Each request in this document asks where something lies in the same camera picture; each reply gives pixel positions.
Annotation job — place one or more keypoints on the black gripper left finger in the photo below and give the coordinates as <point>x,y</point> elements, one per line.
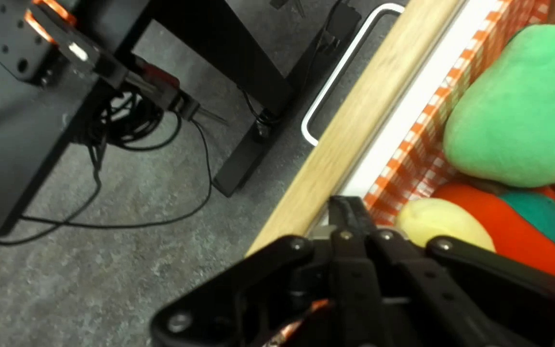
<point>325,286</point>

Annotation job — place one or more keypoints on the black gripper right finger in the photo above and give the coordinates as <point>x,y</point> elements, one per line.
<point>453,294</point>

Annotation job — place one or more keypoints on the wooden top drawer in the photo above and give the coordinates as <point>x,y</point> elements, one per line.
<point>358,118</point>

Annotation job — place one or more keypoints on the yellow plush toy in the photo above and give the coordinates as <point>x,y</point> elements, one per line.
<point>426,219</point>

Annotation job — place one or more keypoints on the red and teal plush toy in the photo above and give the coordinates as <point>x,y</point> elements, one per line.
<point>518,223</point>

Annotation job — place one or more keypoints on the orange checkered basket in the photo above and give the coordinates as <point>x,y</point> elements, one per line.
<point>418,167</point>

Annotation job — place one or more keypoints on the green plush toy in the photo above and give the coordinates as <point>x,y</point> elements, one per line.
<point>503,126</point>

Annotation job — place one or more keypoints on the black equipment cart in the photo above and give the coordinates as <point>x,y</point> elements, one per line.
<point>63,61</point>

